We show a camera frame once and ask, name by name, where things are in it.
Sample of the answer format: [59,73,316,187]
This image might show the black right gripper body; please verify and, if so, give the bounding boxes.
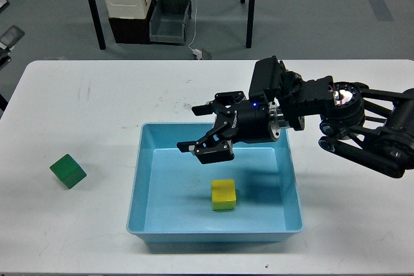
[223,100,281,143]

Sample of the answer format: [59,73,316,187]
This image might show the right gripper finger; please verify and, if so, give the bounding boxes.
[191,90,248,117]
[177,114,235,164]

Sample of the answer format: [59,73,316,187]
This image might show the yellow cube block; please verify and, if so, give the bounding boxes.
[211,179,237,211]

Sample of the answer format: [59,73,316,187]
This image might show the green cube block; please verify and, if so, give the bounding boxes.
[50,154,87,189]

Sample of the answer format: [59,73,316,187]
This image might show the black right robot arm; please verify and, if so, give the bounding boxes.
[177,56,413,178]

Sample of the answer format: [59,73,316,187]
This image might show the white power adapter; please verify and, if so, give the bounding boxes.
[192,48,212,60]

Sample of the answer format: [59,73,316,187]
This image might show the light blue plastic tray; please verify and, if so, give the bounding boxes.
[126,123,303,243]

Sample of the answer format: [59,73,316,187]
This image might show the grey plastic bin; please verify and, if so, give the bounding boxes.
[149,0,192,45]

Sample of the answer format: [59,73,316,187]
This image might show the dark base crate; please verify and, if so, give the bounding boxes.
[108,0,157,45]

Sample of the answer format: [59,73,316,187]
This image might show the black table leg left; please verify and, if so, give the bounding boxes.
[88,0,106,50]

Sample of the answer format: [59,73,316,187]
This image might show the white hanging cable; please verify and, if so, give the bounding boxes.
[188,0,200,51]

